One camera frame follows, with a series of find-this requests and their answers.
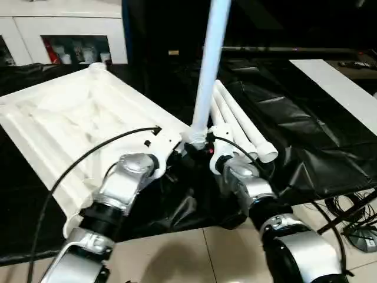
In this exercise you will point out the white plastic table leg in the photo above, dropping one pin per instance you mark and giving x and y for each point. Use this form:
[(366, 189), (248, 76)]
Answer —
[(234, 123), (216, 118), (212, 59), (246, 118)]

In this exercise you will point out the white plastic table top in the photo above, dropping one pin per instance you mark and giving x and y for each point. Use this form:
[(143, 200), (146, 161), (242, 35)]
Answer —
[(73, 118)]

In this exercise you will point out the black plastic mat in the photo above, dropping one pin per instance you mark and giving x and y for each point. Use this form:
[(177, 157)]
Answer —
[(294, 132)]

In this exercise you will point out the small tan tape piece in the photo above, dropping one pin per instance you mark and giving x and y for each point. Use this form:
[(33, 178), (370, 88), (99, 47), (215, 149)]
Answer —
[(173, 52)]

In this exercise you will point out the small white cup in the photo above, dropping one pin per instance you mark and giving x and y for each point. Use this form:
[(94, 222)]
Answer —
[(103, 58)]

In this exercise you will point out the long dark metal rod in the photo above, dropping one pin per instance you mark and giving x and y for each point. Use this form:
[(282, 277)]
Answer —
[(294, 49)]

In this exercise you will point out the white flat board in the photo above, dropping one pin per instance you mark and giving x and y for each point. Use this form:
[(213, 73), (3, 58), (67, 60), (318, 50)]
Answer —
[(338, 88)]

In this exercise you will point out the black stand leg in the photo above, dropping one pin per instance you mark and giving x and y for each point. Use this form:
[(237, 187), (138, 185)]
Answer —
[(347, 212)]

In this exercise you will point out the black remote control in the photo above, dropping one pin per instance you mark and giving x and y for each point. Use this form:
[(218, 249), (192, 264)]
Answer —
[(353, 64)]

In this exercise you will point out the red bottle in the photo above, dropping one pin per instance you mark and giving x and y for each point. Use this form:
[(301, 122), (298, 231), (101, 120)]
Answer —
[(47, 53)]

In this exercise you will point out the grey stand base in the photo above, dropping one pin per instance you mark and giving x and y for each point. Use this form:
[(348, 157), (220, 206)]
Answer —
[(363, 240)]

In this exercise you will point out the white cabinet with glass doors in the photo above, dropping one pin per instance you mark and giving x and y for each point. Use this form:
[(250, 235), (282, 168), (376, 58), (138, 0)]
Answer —
[(59, 23)]

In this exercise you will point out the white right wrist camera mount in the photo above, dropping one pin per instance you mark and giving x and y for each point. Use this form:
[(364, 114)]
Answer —
[(222, 141)]

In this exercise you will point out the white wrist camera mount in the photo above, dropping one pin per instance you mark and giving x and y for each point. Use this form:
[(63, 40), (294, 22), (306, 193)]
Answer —
[(163, 147), (222, 141)]

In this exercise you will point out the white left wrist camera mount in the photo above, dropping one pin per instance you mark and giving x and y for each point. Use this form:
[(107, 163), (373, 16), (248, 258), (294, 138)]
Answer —
[(163, 147)]

